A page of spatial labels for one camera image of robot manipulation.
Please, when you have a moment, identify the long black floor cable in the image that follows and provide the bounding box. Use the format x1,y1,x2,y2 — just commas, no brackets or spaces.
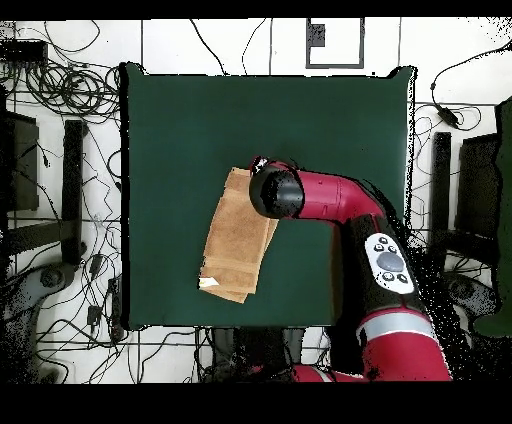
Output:
188,18,230,77

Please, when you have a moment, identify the dark grey square patch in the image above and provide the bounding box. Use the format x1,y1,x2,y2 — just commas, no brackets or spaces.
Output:
309,23,327,48

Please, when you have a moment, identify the coil of black cables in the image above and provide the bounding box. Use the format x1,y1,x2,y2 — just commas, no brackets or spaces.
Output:
23,59,121,123

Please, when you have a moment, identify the tan terry towel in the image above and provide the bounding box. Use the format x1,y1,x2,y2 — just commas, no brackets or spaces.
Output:
198,166,281,304

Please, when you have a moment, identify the grey square floor frame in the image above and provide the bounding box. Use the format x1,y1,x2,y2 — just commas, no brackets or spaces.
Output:
305,17,366,70

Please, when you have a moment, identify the long black power strip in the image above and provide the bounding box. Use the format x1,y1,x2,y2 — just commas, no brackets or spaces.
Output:
106,275,126,343

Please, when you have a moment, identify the short black floor cable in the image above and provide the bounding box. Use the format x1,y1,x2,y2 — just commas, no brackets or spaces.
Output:
241,18,267,76

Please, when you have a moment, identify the dark wheeled chair base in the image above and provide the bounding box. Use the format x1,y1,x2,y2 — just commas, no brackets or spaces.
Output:
439,270,503,321
0,261,77,383

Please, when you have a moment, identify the black adapter cable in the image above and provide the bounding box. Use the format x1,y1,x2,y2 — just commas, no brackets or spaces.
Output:
429,41,512,111

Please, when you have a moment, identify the dark green table cloth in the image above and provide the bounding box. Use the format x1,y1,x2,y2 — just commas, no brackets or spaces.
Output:
119,61,419,331

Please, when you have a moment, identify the black box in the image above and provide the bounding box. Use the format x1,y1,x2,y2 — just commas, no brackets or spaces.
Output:
455,133,501,241
0,109,40,212

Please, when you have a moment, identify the black power adapter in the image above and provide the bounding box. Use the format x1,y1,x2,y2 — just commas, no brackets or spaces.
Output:
436,105,460,130

